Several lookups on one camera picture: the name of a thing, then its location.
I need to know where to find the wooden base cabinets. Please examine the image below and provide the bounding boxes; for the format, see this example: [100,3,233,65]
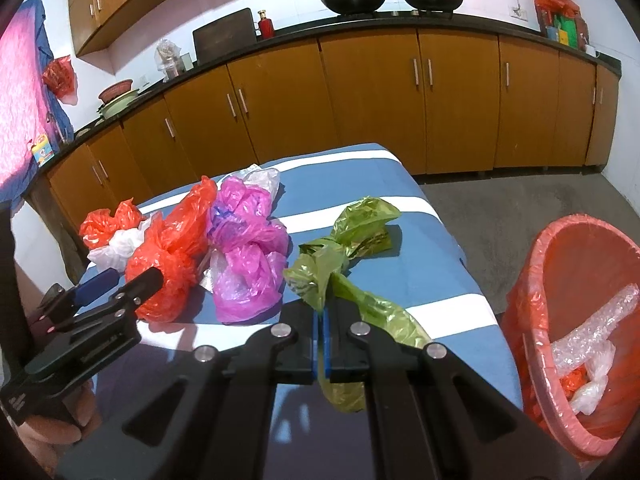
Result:
[45,25,621,221]

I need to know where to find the gas stove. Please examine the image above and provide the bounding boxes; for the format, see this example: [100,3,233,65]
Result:
[335,7,456,20]

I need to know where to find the red basin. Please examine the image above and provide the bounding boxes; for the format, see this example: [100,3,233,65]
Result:
[98,79,135,103]

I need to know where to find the black kitchen countertop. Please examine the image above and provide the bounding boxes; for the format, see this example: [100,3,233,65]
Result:
[30,7,623,181]

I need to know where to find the green basin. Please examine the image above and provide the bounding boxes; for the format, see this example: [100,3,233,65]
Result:
[97,89,142,118]

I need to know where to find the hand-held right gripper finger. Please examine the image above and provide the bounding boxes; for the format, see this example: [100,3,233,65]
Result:
[324,302,583,480]
[55,304,323,480]

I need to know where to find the pink plastic bag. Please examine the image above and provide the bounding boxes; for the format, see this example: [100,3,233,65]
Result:
[205,175,291,325]

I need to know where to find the blue striped tablecloth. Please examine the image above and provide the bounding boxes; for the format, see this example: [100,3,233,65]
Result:
[75,142,525,413]

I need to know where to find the dark cutting board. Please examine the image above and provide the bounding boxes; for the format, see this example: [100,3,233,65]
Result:
[192,8,258,63]

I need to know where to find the long white plastic bag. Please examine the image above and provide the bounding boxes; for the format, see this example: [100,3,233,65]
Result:
[567,342,617,417]

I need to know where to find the yellow and blue box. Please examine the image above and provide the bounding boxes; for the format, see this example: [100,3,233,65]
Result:
[30,134,55,166]

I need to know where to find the small red plastic bag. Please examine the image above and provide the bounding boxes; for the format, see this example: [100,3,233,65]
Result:
[79,197,146,251]

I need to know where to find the large clear bubble wrap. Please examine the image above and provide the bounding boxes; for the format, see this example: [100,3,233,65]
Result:
[550,285,640,376]

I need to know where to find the person's left hand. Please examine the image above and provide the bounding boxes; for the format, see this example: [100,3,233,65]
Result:
[20,382,98,466]

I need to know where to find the clear plastic wrap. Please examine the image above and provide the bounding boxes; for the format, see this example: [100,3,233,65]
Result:
[230,162,281,198]

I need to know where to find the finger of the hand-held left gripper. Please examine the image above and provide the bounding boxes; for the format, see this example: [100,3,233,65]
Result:
[55,266,165,333]
[37,268,121,323]

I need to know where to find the plastic basket with red liner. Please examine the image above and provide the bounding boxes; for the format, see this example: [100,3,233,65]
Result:
[500,214,640,463]

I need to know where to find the pink curtain with blue border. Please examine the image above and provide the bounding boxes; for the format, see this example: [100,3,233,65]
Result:
[0,0,76,201]

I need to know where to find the yellow-green plastic bag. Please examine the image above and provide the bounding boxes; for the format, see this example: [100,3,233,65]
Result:
[282,196,433,415]

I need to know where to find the jars in clear bag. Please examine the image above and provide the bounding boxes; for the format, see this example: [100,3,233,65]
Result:
[154,39,182,81]

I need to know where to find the large red plastic bag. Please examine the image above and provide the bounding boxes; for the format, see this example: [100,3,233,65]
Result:
[125,176,218,323]

